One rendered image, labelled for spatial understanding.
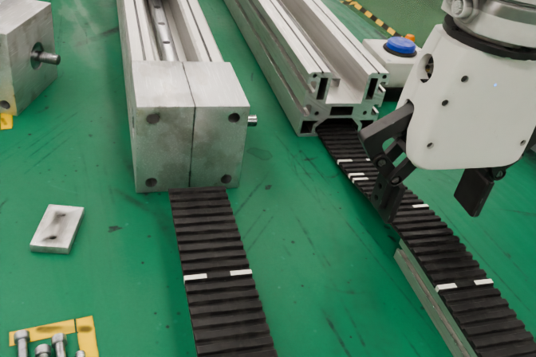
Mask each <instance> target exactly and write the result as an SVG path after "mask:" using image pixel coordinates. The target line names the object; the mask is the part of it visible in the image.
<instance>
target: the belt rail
mask: <svg viewBox="0 0 536 357"><path fill-rule="evenodd" d="M399 244H400V246H401V248H402V249H399V248H397V249H396V252H395V254H394V259H395V260H396V263H397V264H398V265H399V267H400V269H401V271H402V272H403V274H404V275H405V277H406V278H407V280H408V282H409V284H410V285H411V286H412V289H413V290H414V292H415V294H416V295H417V297H418V298H419V300H420V302H421V304H422V305H423V306H424V309H425V310H426V312H427V313H428V315H429V316H430V318H431V320H432V322H433V324H434V325H435V327H436V328H437V330H438V332H439V333H440V335H441V336H442V338H443V340H444V342H445V343H446V345H447V347H448V348H449V350H450V351H451V353H452V354H453V356H454V357H478V356H477V355H476V354H475V352H474V351H473V349H472V347H471V345H470V344H469V343H468V342H467V339H466V338H465V336H464V335H463V333H462V332H461V330H460V329H459V327H458V325H457V323H456V322H455V321H454V319H453V317H452V316H451V314H450V312H449V311H448V310H447V308H446V306H445V304H444V303H443V301H442V300H441V298H440V297H439V295H438V293H437V291H436V290H435V289H434V287H433V286H432V283H431V282H430V280H429V279H428V278H427V276H426V274H425V273H424V271H423V270H422V268H421V267H420V265H419V264H418V262H417V260H416V259H415V258H414V256H413V255H412V253H411V251H410V250H409V249H408V247H407V246H406V245H405V244H404V242H403V240H402V239H400V242H399Z"/></svg>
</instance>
